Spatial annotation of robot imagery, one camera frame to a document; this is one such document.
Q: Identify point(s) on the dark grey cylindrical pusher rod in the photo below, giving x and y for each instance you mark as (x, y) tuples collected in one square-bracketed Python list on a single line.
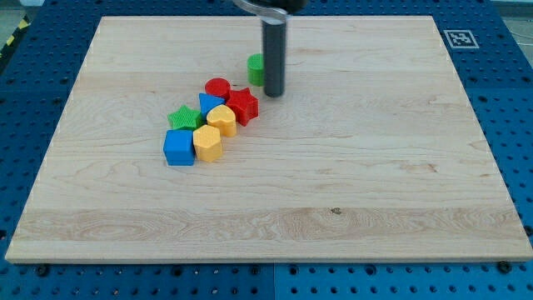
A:
[(274, 58)]

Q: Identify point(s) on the red star block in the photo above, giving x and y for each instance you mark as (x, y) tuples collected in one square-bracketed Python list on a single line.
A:
[(244, 105)]

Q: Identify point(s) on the green star block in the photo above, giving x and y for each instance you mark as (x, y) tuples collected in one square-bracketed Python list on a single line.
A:
[(185, 118)]

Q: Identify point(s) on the green cylinder block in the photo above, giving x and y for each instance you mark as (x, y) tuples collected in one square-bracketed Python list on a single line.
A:
[(255, 69)]

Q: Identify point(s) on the red cylinder block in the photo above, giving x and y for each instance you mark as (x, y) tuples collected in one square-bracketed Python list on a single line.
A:
[(218, 87)]

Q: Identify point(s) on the blue triangle block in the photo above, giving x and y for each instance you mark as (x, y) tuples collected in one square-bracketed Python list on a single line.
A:
[(208, 102)]

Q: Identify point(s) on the yellow heart block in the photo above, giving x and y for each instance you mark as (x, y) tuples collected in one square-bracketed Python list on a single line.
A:
[(223, 118)]

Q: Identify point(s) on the yellow pentagon block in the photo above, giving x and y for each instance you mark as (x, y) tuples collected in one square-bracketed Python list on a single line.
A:
[(207, 143)]

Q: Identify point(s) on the blue cube block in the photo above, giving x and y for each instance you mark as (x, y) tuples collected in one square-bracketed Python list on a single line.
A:
[(178, 148)]

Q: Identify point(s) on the wooden board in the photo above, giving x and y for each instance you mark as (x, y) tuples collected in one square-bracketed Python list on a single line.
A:
[(373, 154)]

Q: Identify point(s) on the white fiducial marker tag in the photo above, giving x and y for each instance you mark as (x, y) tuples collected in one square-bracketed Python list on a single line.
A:
[(461, 39)]

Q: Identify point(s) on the yellow black hazard tape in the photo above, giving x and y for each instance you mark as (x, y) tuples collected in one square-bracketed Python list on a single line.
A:
[(11, 43)]

